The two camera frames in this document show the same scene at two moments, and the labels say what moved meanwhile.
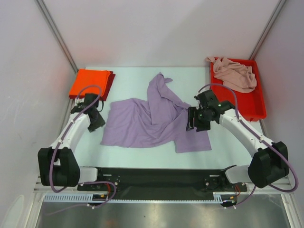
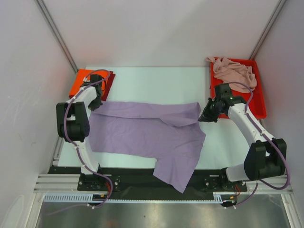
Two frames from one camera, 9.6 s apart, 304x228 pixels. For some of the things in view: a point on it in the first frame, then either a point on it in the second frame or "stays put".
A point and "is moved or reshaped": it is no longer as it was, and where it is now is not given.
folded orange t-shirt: x=85 y=77 stays put
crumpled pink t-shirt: x=235 y=76 stays put
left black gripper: x=100 y=122 → x=93 y=106
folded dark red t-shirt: x=104 y=96 stays put
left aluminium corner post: x=57 y=32 stays put
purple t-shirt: x=161 y=119 is moved or reshaped
